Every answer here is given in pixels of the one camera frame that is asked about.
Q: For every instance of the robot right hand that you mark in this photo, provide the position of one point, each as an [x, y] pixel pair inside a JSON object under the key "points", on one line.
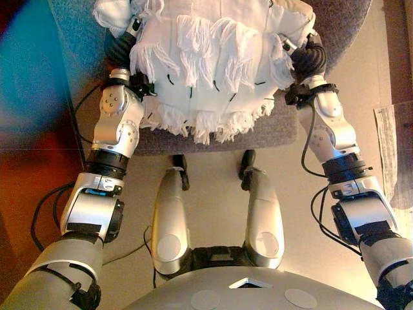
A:
{"points": [[309, 63]]}

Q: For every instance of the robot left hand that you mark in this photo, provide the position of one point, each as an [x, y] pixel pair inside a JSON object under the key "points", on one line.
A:
{"points": [[119, 50]]}

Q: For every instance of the white fringed cushion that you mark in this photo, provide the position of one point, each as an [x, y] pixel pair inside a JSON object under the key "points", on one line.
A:
{"points": [[209, 80]]}

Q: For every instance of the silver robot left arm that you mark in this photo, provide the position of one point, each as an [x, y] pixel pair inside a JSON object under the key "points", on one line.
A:
{"points": [[113, 129]]}

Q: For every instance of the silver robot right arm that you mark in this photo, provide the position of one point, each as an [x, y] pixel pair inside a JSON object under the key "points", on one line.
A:
{"points": [[364, 200]]}

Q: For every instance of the grey fabric armchair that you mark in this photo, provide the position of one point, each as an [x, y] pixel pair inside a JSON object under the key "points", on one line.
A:
{"points": [[274, 135]]}

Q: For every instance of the grey striped rug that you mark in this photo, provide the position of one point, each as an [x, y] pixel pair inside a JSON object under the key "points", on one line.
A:
{"points": [[387, 145]]}

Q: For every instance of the black robot right foot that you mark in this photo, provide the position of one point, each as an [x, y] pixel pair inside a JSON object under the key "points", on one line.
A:
{"points": [[248, 158]]}

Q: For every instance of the black robot foot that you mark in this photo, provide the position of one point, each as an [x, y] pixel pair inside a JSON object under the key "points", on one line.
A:
{"points": [[248, 158], [185, 181]]}

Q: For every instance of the reddish brown wooden table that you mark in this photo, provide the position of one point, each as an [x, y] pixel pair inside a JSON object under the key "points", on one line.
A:
{"points": [[29, 161]]}

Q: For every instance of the black robot left foot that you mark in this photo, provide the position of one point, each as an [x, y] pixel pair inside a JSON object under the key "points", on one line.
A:
{"points": [[185, 181]]}

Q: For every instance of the silver robot right leg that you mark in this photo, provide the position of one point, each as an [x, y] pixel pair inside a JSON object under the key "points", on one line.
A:
{"points": [[264, 219]]}

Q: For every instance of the silver robot leg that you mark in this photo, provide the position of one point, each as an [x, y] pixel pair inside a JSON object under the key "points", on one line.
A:
{"points": [[169, 219], [264, 219]]}

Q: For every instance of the silver robot left leg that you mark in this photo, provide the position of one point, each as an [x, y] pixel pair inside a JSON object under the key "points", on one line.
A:
{"points": [[169, 219]]}

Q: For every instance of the grey robot torso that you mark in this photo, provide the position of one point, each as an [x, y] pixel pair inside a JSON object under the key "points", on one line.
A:
{"points": [[251, 290]]}

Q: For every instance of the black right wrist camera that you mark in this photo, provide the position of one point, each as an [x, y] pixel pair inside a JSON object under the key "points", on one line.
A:
{"points": [[297, 95]]}

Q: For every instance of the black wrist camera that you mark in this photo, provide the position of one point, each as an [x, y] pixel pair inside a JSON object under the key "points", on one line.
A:
{"points": [[143, 85], [297, 95]]}

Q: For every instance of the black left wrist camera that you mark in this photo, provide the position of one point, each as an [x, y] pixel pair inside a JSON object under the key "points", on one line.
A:
{"points": [[143, 85]]}

